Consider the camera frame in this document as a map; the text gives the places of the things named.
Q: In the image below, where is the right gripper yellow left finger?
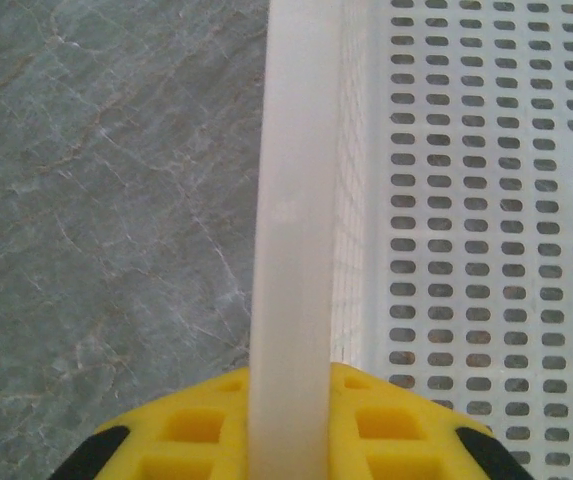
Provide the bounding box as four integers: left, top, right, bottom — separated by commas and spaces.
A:
54, 367, 253, 480

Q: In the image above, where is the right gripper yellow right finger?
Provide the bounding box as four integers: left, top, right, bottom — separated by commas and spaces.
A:
325, 362, 523, 480

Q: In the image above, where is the white perforated plastic basket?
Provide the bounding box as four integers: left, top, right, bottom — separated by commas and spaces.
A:
245, 0, 573, 480

